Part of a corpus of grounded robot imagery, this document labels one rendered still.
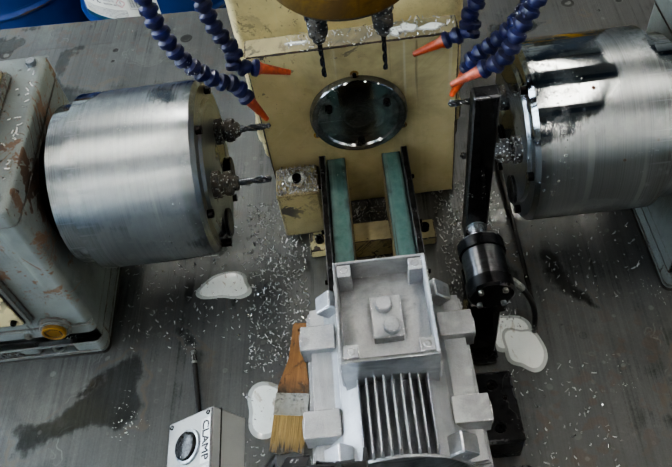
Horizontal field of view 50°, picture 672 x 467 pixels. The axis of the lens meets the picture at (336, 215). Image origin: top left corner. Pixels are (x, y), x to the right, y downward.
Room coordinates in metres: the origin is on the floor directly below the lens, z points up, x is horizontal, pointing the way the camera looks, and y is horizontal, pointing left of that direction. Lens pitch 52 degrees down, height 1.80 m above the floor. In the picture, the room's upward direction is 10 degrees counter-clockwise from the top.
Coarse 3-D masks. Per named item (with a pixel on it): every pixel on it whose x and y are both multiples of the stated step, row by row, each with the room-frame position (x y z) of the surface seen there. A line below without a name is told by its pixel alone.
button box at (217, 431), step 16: (192, 416) 0.33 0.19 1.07; (208, 416) 0.32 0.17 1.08; (224, 416) 0.32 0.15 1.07; (240, 416) 0.32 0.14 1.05; (176, 432) 0.32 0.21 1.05; (208, 432) 0.30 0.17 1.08; (224, 432) 0.30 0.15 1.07; (240, 432) 0.31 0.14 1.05; (208, 448) 0.28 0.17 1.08; (224, 448) 0.28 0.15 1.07; (240, 448) 0.29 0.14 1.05; (176, 464) 0.28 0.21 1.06; (192, 464) 0.27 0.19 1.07; (208, 464) 0.26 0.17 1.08; (224, 464) 0.27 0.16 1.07; (240, 464) 0.27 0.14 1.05
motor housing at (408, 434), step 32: (320, 320) 0.42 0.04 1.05; (448, 352) 0.35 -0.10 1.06; (320, 384) 0.34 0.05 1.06; (384, 384) 0.31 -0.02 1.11; (416, 384) 0.31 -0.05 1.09; (448, 384) 0.31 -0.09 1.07; (352, 416) 0.29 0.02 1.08; (384, 416) 0.28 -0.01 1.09; (416, 416) 0.27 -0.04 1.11; (448, 416) 0.28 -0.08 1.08; (320, 448) 0.27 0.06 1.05; (384, 448) 0.25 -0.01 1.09; (416, 448) 0.24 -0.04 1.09; (448, 448) 0.24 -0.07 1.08; (480, 448) 0.25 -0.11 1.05
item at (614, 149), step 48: (528, 48) 0.70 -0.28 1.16; (576, 48) 0.69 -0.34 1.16; (624, 48) 0.67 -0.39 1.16; (528, 96) 0.63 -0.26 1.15; (576, 96) 0.62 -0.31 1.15; (624, 96) 0.61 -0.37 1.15; (528, 144) 0.60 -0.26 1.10; (576, 144) 0.57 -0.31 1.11; (624, 144) 0.56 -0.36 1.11; (528, 192) 0.58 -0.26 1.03; (576, 192) 0.55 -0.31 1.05; (624, 192) 0.54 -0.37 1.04
